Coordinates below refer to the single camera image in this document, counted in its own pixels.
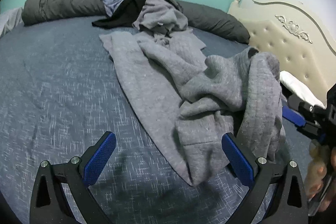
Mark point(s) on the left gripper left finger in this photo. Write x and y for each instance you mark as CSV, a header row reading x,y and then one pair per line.
x,y
48,201

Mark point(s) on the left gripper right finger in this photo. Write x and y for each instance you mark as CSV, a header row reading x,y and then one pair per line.
x,y
288,203

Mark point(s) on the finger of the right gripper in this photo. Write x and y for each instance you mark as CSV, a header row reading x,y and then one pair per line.
x,y
294,115

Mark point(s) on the grey knit sweater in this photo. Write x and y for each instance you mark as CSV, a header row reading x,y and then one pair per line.
x,y
186,101

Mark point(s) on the person right hand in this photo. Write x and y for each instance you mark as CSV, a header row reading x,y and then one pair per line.
x,y
321,156

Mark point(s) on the white folded garment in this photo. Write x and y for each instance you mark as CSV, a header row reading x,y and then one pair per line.
x,y
298,88

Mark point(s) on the cream tufted headboard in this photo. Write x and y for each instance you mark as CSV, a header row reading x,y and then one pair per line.
x,y
297,37

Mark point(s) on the blue patterned bed sheet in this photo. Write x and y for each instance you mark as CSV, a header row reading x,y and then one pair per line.
x,y
59,94

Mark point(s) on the black garment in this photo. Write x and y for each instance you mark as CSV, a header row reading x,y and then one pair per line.
x,y
126,13

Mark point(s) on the dark grey rolled duvet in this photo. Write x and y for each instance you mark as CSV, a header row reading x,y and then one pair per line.
x,y
202,17

